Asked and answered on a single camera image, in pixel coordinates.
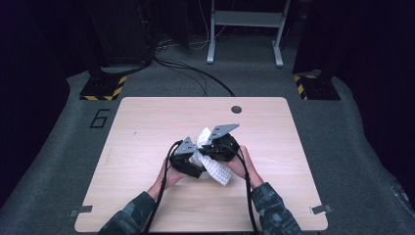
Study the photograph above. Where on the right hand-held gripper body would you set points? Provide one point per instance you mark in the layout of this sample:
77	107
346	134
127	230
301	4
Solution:
225	147

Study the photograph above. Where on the white waffle cloth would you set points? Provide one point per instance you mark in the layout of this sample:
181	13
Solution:
218	171

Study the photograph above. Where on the grey tape tab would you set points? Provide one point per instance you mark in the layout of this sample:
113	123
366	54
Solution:
321	209
81	210

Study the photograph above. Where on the black cabinet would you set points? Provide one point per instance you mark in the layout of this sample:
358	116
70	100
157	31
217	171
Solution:
120	32

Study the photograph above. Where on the white metal stand frame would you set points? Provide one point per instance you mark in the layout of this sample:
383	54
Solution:
248	19

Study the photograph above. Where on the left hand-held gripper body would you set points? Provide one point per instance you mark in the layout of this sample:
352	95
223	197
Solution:
182	161

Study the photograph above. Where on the person's left hand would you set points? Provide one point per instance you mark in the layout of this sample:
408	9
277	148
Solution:
168	178

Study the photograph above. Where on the dark curtain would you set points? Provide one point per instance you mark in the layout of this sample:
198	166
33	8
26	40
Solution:
26	98
375	81

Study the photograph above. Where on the black striped stand base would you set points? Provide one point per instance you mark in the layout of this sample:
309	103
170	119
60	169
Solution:
101	88
318	88

